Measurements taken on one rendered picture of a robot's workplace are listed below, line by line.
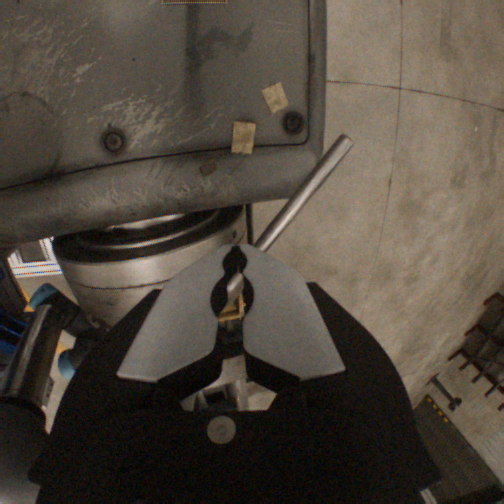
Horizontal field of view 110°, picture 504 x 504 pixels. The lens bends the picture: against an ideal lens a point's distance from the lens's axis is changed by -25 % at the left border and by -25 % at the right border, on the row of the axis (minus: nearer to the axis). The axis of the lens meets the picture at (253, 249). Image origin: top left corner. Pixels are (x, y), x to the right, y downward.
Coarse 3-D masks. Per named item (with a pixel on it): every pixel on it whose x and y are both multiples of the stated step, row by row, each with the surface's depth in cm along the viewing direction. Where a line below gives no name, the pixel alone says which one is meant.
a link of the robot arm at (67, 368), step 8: (80, 344) 49; (88, 344) 49; (64, 352) 46; (72, 352) 46; (80, 352) 47; (88, 352) 47; (64, 360) 45; (72, 360) 45; (80, 360) 45; (64, 368) 44; (72, 368) 44; (64, 376) 44
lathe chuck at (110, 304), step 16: (240, 240) 34; (80, 288) 26; (96, 288) 25; (112, 288) 25; (128, 288) 25; (144, 288) 26; (160, 288) 26; (240, 288) 37; (80, 304) 29; (96, 304) 27; (112, 304) 26; (128, 304) 26; (96, 320) 31; (112, 320) 28
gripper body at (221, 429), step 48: (96, 432) 4; (144, 432) 4; (192, 432) 4; (240, 432) 4; (288, 432) 4; (336, 432) 4; (48, 480) 3; (96, 480) 3; (144, 480) 3; (192, 480) 3; (240, 480) 3; (288, 480) 3; (336, 480) 3; (384, 480) 3
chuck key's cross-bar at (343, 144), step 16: (336, 144) 15; (352, 144) 15; (320, 160) 16; (336, 160) 15; (320, 176) 16; (304, 192) 17; (288, 208) 17; (272, 224) 18; (288, 224) 18; (272, 240) 18
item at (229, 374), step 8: (224, 352) 80; (232, 352) 80; (240, 352) 80; (232, 360) 79; (240, 360) 80; (224, 368) 80; (232, 368) 81; (240, 368) 83; (224, 376) 82; (232, 376) 84; (240, 376) 85; (216, 384) 84
